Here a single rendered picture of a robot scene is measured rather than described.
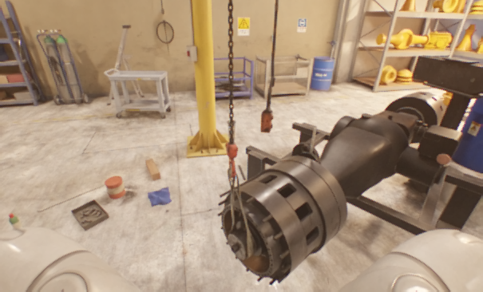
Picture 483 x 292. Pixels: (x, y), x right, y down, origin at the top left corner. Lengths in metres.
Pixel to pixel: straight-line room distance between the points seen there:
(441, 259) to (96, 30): 6.94
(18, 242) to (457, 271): 0.72
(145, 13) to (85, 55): 1.76
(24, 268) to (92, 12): 6.65
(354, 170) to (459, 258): 1.33
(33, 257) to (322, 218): 1.16
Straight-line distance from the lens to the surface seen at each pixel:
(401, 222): 2.13
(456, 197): 3.11
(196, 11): 3.37
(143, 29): 6.82
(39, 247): 0.55
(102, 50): 7.03
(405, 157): 2.29
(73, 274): 0.44
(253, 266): 1.48
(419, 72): 3.53
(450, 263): 0.54
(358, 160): 1.86
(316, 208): 1.34
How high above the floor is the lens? 1.90
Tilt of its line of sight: 28 degrees down
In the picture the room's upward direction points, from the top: 1 degrees clockwise
